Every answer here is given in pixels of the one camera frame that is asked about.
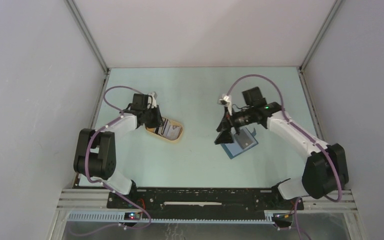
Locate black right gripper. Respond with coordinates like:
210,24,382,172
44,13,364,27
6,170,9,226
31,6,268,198
214,106,254,145

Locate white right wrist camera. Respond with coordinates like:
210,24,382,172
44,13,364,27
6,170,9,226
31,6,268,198
217,94,233,116

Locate aluminium frame rail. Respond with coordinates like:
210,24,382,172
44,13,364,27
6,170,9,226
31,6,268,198
47,188,368,240

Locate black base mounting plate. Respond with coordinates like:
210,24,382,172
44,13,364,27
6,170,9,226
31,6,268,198
106,187,304,220

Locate beige oval card tray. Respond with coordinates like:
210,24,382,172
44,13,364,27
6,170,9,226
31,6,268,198
145,117,184,144

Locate blue card holder wallet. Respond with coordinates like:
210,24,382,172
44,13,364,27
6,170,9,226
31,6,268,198
221,127,259,159

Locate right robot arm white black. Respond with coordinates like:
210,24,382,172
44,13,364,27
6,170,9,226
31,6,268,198
214,87,349,209

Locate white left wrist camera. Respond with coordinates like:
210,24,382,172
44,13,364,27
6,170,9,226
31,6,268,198
147,91,158,109

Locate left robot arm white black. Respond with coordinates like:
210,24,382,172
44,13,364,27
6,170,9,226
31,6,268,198
73,92,164,208

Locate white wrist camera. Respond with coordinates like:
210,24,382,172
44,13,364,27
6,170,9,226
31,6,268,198
147,91,158,109
217,94,233,116

